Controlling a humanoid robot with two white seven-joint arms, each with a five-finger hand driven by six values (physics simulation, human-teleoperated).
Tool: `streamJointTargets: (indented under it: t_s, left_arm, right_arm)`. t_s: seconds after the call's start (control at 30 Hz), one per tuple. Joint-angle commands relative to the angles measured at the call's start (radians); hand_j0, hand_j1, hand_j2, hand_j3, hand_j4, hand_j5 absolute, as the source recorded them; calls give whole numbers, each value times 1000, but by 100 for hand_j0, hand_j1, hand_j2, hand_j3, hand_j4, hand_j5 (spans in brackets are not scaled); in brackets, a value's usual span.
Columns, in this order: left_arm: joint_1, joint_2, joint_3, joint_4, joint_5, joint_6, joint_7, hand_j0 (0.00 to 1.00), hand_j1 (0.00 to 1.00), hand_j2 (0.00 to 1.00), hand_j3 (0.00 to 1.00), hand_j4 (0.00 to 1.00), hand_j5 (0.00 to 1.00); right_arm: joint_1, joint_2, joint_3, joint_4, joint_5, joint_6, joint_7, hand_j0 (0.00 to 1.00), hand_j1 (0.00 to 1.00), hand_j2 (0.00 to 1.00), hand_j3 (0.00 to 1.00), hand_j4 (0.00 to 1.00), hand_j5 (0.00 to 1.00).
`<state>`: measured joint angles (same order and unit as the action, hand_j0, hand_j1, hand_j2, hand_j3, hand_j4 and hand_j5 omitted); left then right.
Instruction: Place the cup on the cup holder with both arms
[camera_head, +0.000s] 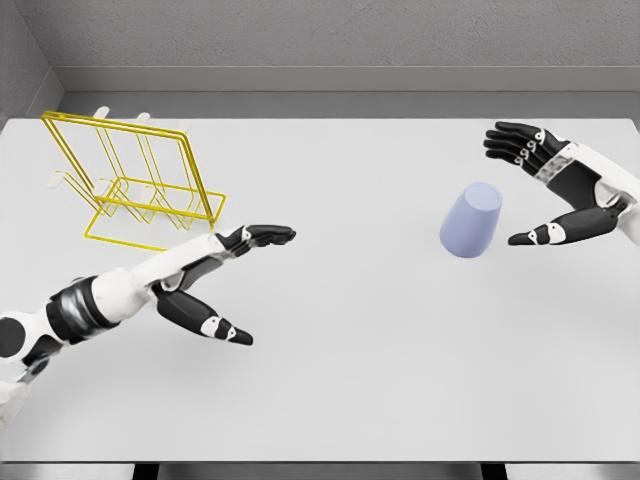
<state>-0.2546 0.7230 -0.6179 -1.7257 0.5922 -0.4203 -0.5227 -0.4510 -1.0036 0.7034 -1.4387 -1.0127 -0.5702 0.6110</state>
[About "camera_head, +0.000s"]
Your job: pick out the lavender plastic cup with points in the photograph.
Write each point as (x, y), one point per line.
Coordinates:
(470, 222)

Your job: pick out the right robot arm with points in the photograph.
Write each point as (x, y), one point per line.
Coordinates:
(631, 175)

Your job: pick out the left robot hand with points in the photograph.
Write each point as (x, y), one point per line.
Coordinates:
(200, 265)

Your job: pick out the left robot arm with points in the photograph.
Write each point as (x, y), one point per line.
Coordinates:
(75, 305)

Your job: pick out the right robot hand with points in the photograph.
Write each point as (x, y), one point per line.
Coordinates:
(570, 175)

